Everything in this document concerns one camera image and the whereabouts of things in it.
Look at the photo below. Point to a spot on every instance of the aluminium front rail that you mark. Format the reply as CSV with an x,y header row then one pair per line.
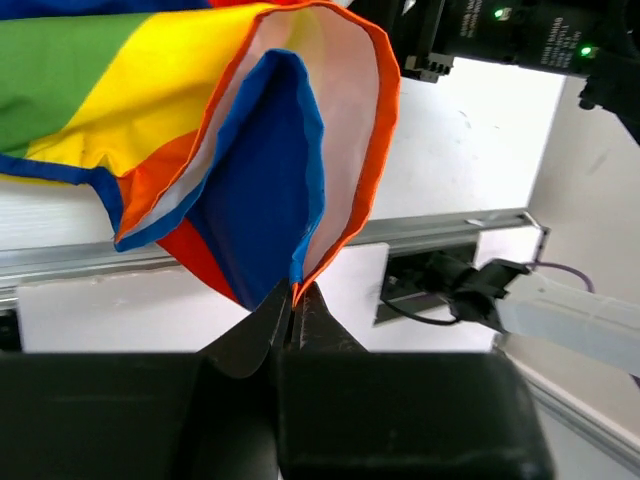
x,y
403,235

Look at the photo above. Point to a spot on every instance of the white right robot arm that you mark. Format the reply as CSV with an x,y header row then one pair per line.
x,y
597,41

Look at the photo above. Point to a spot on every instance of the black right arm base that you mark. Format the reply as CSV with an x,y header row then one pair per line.
x,y
403,285

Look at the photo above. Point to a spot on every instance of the rainbow striped shorts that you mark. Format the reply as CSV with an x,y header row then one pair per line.
x,y
260,128

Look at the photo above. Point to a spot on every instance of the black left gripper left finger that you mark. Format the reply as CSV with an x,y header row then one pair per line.
x,y
242,350

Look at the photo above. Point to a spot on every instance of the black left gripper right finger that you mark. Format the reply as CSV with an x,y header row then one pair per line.
x,y
314,328

